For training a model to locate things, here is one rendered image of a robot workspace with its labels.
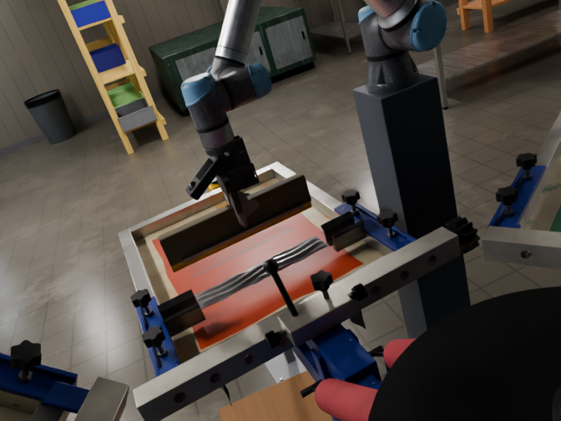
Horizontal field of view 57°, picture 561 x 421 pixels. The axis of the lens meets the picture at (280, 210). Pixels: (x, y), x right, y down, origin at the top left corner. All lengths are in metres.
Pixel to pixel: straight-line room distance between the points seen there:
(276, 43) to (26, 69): 3.94
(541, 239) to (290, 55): 6.31
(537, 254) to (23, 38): 8.35
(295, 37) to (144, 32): 2.74
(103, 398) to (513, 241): 0.76
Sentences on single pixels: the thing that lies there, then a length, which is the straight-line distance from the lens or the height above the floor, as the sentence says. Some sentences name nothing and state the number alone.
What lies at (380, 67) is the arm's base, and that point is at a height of 1.27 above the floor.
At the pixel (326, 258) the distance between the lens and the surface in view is 1.25.
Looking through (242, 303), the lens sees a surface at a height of 0.96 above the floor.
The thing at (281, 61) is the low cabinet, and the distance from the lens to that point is 7.15.
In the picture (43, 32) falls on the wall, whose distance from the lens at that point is 8.85.
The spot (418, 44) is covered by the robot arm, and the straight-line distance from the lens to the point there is 1.34.
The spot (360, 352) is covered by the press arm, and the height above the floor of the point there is 1.04.
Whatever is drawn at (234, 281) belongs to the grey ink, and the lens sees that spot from 1.28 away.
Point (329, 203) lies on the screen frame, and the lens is 1.42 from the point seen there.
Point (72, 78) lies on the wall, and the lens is 8.88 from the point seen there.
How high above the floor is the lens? 1.64
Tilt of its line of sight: 27 degrees down
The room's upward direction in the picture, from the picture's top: 18 degrees counter-clockwise
